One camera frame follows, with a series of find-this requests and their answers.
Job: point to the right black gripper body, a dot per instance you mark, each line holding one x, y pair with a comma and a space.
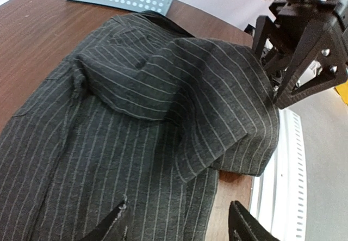
292, 16

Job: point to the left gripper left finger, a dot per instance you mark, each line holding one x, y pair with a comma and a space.
116, 224

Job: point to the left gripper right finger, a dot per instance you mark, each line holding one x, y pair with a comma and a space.
242, 226

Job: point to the aluminium front rail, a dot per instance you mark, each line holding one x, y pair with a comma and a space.
279, 196

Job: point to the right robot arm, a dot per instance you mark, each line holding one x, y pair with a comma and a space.
304, 49

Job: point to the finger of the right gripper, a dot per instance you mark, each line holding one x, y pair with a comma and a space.
265, 29
318, 63

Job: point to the black pinstriped long sleeve shirt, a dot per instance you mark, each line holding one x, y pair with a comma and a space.
142, 109

